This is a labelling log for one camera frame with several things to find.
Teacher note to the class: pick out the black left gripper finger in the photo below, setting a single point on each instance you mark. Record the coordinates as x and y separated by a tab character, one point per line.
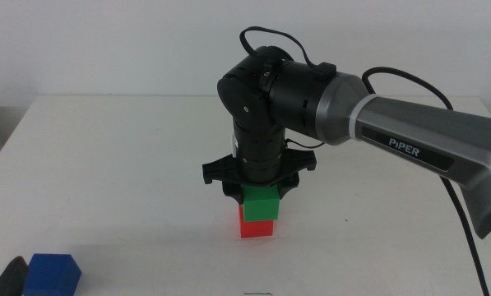
10	279

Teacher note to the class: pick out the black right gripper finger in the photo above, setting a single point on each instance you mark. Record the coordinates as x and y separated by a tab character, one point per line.
232	192
288	185

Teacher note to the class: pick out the green cube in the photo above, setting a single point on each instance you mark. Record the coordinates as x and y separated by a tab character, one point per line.
261	203

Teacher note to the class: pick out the blue cube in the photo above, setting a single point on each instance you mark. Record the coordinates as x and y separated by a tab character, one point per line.
49	275

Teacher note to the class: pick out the red cube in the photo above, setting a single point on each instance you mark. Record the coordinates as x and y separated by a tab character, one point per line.
255	229

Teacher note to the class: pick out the grey and black right arm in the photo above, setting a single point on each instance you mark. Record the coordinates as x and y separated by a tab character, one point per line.
413	123

